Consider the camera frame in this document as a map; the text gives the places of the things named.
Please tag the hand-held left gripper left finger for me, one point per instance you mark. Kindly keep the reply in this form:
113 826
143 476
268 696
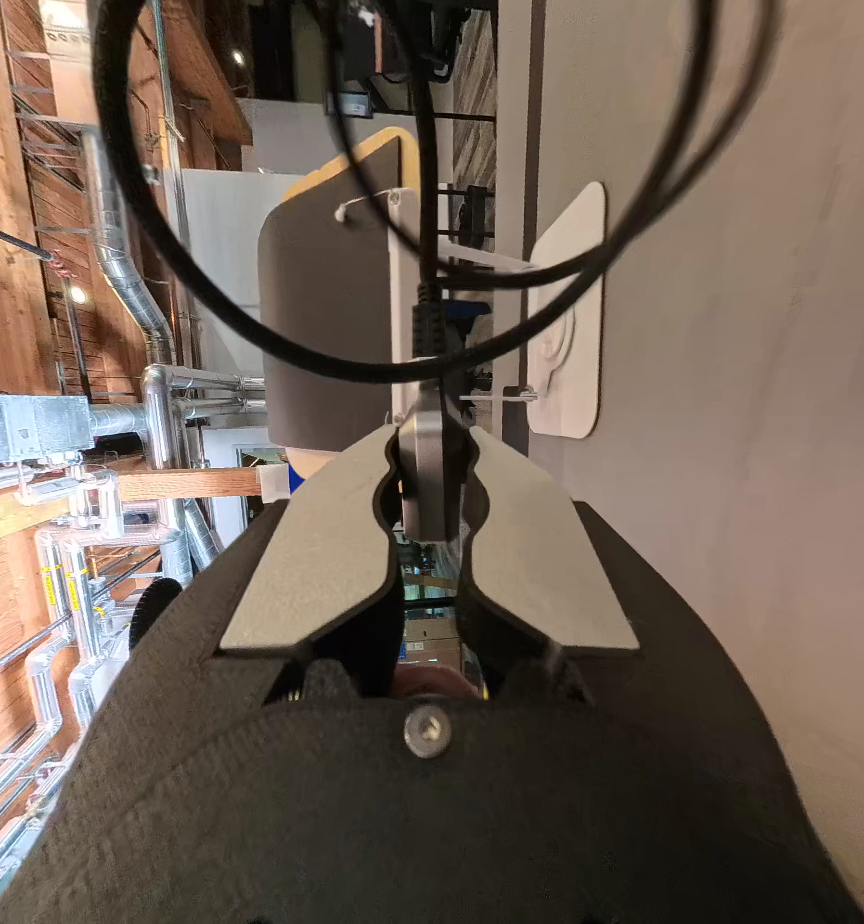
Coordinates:
309 570

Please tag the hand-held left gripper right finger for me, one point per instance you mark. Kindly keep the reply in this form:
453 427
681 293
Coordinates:
547 577

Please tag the white box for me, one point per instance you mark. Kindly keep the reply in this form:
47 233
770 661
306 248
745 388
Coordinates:
273 482

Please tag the blue bin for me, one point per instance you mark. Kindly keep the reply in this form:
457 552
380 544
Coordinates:
298 468

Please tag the smooth silver pipes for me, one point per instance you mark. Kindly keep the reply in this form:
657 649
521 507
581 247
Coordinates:
159 419

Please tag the metal sprinkler pipe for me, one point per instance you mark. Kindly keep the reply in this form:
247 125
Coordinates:
13 238

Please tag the tablet on stand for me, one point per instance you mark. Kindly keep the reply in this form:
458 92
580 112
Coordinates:
350 103

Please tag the silver spiral air duct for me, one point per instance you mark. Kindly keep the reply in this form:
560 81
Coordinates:
197 534
125 274

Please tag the rectangular metal duct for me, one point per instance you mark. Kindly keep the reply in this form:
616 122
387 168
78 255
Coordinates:
27 429

